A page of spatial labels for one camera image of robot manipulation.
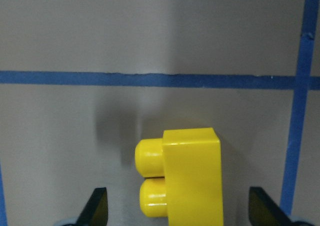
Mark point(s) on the yellow toy block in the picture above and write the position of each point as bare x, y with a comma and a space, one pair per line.
183, 177

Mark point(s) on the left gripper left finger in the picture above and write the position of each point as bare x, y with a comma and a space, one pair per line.
95, 211

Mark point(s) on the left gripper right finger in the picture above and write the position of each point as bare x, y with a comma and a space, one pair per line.
263, 211

